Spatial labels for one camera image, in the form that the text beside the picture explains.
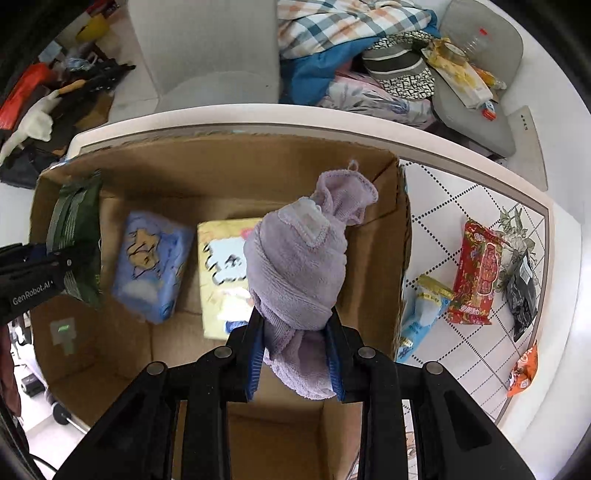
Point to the red tissue pack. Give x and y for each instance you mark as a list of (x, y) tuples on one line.
[(480, 272)]

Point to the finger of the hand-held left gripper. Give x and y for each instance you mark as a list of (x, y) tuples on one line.
[(69, 270)]

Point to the patterned sun hat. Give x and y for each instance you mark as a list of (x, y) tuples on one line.
[(401, 69)]

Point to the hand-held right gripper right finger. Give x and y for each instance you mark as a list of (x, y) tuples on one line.
[(333, 364)]

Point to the yellow plastic bag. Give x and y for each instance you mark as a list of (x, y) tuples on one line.
[(461, 74)]

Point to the light blue snack packet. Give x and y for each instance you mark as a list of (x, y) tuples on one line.
[(422, 314)]

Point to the red bag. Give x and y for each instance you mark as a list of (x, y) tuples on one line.
[(23, 94)]

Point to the plaid blanket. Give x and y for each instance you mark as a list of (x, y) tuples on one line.
[(332, 23)]

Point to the orange snack packet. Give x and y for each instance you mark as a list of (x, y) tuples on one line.
[(524, 369)]

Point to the grey seat cushion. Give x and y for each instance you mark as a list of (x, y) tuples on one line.
[(480, 92)]

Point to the grey sofa chair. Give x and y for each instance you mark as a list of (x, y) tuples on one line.
[(203, 50)]

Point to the white plush toy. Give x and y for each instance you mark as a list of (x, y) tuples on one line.
[(34, 122)]

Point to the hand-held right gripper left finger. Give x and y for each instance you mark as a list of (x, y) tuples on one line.
[(255, 364)]

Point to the blue tissue pack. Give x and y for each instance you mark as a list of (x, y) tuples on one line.
[(150, 267)]

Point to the pile of clothes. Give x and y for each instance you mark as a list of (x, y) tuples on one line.
[(309, 69)]

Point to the cardboard box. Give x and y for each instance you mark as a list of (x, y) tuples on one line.
[(194, 217)]

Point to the yellow tissue pack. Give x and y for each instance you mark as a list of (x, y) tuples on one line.
[(221, 277)]

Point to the purple towel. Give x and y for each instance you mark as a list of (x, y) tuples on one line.
[(295, 277)]

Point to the black snack packet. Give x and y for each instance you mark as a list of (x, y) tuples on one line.
[(524, 290)]

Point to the floral quilt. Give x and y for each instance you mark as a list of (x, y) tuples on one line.
[(369, 99)]

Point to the green wet wipes pack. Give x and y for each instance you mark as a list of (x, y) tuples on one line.
[(78, 240)]

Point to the clear plastic bottle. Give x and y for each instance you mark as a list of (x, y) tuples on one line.
[(478, 44)]

